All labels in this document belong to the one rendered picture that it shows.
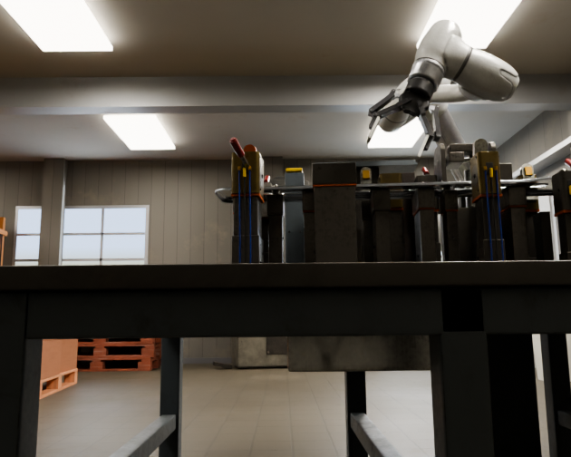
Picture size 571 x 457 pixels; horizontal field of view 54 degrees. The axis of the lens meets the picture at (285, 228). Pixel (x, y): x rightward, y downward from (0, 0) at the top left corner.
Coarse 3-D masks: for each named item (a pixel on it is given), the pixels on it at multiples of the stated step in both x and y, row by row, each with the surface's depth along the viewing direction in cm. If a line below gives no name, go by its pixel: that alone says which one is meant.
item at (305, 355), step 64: (0, 320) 94; (64, 320) 94; (128, 320) 94; (192, 320) 94; (256, 320) 94; (320, 320) 94; (384, 320) 94; (448, 320) 94; (512, 320) 95; (0, 384) 92; (448, 384) 93; (0, 448) 91; (128, 448) 170; (384, 448) 166; (448, 448) 91
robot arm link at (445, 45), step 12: (432, 24) 157; (444, 24) 154; (456, 24) 155; (432, 36) 153; (444, 36) 152; (456, 36) 152; (420, 48) 154; (432, 48) 151; (444, 48) 151; (456, 48) 151; (468, 48) 152; (444, 60) 151; (456, 60) 151; (456, 72) 153
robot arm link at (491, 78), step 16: (480, 64) 151; (496, 64) 151; (464, 80) 154; (480, 80) 152; (496, 80) 151; (512, 80) 152; (432, 96) 177; (448, 96) 173; (464, 96) 162; (480, 96) 157; (496, 96) 154; (400, 112) 196
